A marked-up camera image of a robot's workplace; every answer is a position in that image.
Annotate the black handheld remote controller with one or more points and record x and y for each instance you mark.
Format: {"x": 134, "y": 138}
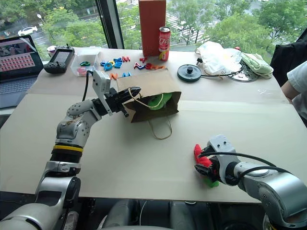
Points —
{"x": 58, "y": 61}

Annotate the black jacket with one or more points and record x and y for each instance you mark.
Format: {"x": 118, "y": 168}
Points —
{"x": 287, "y": 52}

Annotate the red letter A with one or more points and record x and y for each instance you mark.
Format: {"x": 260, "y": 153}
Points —
{"x": 137, "y": 65}

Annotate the yellow letter O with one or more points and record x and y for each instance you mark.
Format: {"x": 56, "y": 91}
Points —
{"x": 110, "y": 64}

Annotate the black power plug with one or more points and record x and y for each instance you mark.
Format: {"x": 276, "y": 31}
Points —
{"x": 199, "y": 61}

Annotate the blue letter K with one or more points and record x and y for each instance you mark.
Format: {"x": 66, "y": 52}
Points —
{"x": 117, "y": 60}

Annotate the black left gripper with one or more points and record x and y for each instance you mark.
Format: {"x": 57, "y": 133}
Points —
{"x": 114, "y": 100}

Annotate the orange plastic letter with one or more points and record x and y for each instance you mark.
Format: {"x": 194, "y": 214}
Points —
{"x": 158, "y": 67}

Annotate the tall orange cardboard box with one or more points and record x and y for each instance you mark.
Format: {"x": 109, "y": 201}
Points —
{"x": 152, "y": 26}

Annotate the clear round glass lid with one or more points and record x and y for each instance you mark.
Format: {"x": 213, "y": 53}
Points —
{"x": 242, "y": 76}

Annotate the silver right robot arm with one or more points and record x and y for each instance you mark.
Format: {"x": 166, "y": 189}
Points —
{"x": 271, "y": 187}

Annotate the light green cloth bag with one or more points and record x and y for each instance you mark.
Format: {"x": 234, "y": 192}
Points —
{"x": 257, "y": 64}

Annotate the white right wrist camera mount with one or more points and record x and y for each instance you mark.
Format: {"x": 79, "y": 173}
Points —
{"x": 221, "y": 146}

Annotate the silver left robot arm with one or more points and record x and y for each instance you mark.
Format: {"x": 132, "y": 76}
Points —
{"x": 72, "y": 127}

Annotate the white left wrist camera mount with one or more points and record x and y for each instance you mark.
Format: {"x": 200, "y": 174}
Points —
{"x": 102, "y": 81}

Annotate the black round kettle base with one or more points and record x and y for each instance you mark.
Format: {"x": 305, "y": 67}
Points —
{"x": 189, "y": 73}

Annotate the red soda can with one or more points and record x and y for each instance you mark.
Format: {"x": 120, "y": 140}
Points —
{"x": 164, "y": 40}

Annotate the white plastic bag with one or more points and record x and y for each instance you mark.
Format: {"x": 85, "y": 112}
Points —
{"x": 216, "y": 57}

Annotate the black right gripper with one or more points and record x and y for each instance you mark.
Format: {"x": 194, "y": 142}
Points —
{"x": 216, "y": 165}

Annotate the blue plastic letter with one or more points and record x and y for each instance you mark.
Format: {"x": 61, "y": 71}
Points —
{"x": 103, "y": 63}

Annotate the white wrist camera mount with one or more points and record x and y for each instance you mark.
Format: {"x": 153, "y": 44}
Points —
{"x": 102, "y": 81}
{"x": 221, "y": 146}

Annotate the red plastic letter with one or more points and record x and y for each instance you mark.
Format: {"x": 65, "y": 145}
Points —
{"x": 143, "y": 59}

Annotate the grey laptop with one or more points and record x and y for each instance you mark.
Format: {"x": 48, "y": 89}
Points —
{"x": 16, "y": 72}

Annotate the pink plastic letter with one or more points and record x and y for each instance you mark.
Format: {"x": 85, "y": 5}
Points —
{"x": 82, "y": 71}

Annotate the red letter M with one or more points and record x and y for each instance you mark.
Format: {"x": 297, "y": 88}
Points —
{"x": 126, "y": 59}

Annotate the orange letter N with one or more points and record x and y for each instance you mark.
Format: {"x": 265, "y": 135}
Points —
{"x": 114, "y": 76}

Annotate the small white purple cup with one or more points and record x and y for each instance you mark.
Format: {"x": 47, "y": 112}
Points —
{"x": 51, "y": 50}

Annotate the blue letter M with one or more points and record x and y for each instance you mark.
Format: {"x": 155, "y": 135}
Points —
{"x": 126, "y": 74}

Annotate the person's arm white sleeve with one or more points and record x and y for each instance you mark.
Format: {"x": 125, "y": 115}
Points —
{"x": 298, "y": 79}

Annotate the white car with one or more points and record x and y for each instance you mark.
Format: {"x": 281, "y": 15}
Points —
{"x": 27, "y": 30}

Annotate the black window frame post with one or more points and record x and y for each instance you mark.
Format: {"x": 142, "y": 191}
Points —
{"x": 110, "y": 24}

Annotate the brown paper bag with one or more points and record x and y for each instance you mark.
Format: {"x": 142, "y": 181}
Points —
{"x": 148, "y": 81}

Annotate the clear plastic box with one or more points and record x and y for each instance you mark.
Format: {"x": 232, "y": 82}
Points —
{"x": 84, "y": 57}

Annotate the red and green plush toy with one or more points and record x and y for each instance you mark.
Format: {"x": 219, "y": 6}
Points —
{"x": 198, "y": 152}

